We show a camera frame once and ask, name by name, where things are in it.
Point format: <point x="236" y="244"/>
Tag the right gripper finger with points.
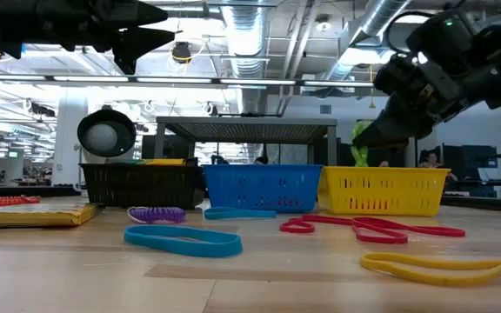
<point x="389" y="126"/>

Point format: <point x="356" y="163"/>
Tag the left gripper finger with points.
<point x="137" y="43"/>
<point x="142" y="13"/>

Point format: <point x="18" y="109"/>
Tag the red rubber band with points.
<point x="442" y="231"/>

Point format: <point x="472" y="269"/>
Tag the yellow Crayola crayon box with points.
<point x="159" y="162"/>
<point x="28" y="217"/>

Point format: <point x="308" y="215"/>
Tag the blue rubber band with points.
<point x="250" y="214"/>
<point x="229" y="247"/>

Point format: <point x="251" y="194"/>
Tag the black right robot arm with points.
<point x="494" y="52"/>

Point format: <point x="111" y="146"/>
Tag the yellow plastic basket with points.
<point x="383" y="191"/>

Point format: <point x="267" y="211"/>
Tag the dark workstation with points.
<point x="476" y="163"/>

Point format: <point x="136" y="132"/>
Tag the black screen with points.
<point x="174" y="150"/>

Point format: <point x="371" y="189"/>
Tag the white ceiling dome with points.
<point x="323" y="25"/>

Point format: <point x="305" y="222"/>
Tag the white square column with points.
<point x="65" y="143"/>

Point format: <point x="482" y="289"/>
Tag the long ceiling light strip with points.
<point x="255" y="81"/>

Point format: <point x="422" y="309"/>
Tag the grey perforated metal riser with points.
<point x="246" y="121"/>

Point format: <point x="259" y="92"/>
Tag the blue plastic basket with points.
<point x="263" y="189"/>

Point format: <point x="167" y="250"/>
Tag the black plastic basket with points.
<point x="142" y="187"/>

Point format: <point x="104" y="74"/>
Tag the yellow rubber band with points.
<point x="450" y="281"/>

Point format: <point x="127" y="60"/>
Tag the black ceiling camera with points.
<point x="181" y="52"/>

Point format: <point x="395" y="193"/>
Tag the grey wall vent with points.
<point x="325" y="109"/>

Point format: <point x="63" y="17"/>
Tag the silver slanted ventilation duct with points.
<point x="372" y="21"/>

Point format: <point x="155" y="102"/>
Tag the silver ribbed ventilation duct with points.
<point x="246" y="39"/>

